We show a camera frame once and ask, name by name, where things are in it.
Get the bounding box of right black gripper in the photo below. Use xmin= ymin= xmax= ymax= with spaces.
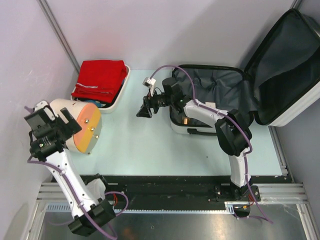
xmin=136 ymin=88 xmax=173 ymax=119

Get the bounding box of teal cream patterned towel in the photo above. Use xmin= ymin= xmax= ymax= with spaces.
xmin=93 ymin=100 xmax=107 ymax=108

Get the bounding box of copper cylindrical bottle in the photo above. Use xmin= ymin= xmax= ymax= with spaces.
xmin=182 ymin=117 xmax=190 ymax=125

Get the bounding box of red shirt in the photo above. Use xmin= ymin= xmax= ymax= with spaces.
xmin=71 ymin=59 xmax=127 ymax=103

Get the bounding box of black white space suitcase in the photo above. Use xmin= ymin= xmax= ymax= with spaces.
xmin=171 ymin=9 xmax=320 ymax=127

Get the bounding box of small white square box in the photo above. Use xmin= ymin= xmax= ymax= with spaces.
xmin=205 ymin=102 xmax=216 ymax=108

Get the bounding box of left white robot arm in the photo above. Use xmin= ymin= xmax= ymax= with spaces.
xmin=24 ymin=100 xmax=118 ymax=240

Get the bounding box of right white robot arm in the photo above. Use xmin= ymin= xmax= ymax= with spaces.
xmin=136 ymin=77 xmax=253 ymax=201

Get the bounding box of cream cylindrical bucket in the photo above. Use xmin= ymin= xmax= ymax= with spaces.
xmin=48 ymin=98 xmax=87 ymax=151

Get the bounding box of cream oval tray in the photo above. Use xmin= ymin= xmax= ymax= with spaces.
xmin=70 ymin=60 xmax=131 ymax=114

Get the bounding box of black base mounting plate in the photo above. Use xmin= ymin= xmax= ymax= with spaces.
xmin=101 ymin=175 xmax=293 ymax=209

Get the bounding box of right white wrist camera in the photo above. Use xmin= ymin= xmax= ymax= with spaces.
xmin=142 ymin=77 xmax=156 ymax=92

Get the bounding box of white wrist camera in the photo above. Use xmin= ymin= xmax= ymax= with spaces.
xmin=34 ymin=100 xmax=57 ymax=121
xmin=142 ymin=77 xmax=156 ymax=92

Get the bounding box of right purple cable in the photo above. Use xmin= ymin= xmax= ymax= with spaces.
xmin=151 ymin=64 xmax=274 ymax=224

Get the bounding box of purple cable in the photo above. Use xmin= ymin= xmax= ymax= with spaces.
xmin=151 ymin=64 xmax=274 ymax=224
xmin=23 ymin=106 xmax=130 ymax=238

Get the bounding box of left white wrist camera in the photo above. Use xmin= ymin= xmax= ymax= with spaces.
xmin=34 ymin=100 xmax=57 ymax=121

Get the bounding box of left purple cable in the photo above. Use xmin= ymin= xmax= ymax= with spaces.
xmin=23 ymin=106 xmax=130 ymax=238

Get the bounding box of left aluminium corner post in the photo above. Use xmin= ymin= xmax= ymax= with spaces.
xmin=37 ymin=0 xmax=80 ymax=74

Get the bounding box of aluminium corner post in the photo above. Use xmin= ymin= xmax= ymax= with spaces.
xmin=290 ymin=0 xmax=304 ymax=10
xmin=37 ymin=0 xmax=80 ymax=74

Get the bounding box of grey slotted cable duct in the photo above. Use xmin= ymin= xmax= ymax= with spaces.
xmin=46 ymin=201 xmax=250 ymax=215

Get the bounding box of aluminium frame rail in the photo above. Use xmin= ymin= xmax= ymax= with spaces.
xmin=36 ymin=182 xmax=309 ymax=204

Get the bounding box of right aluminium corner post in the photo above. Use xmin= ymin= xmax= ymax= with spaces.
xmin=290 ymin=0 xmax=304 ymax=10

